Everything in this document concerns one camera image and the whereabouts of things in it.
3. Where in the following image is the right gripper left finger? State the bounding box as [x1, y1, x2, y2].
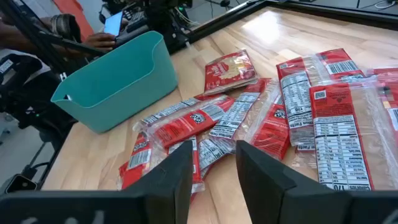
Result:
[124, 140, 194, 224]

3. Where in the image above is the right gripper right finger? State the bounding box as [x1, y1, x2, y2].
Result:
[235, 139, 353, 224]

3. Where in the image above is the red popcorn bag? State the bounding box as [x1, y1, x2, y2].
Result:
[308, 66, 398, 192]
[132, 93, 236, 149]
[207, 77, 292, 161]
[275, 47, 367, 154]
[203, 49, 259, 96]
[117, 131, 206, 195]
[197, 136, 236, 180]

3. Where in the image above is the teal plastic basket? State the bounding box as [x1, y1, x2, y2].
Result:
[50, 30, 178, 134]

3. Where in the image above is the small black device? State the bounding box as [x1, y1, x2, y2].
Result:
[4, 174, 39, 194]

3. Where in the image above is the person's hand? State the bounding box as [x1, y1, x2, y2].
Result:
[83, 32, 118, 53]

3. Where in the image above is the blue-screen smartphone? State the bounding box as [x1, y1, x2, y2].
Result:
[103, 11, 124, 37]

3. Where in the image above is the orange fabric item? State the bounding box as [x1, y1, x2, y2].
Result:
[52, 0, 95, 42]

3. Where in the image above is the person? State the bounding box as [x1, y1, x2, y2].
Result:
[0, 12, 82, 57]

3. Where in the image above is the white floor cable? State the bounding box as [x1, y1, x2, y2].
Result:
[374, 0, 398, 10]

